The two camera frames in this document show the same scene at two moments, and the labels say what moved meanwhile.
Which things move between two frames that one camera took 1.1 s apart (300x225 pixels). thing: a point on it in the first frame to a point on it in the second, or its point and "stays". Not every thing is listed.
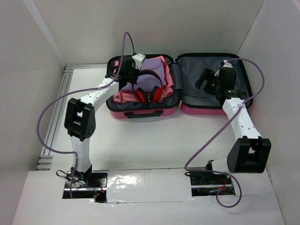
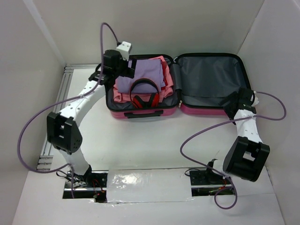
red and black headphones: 156,93 to 137,102
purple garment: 149,81 stays
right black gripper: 207,80 to 230,104
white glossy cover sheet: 146,185 stays
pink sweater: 167,90 stays
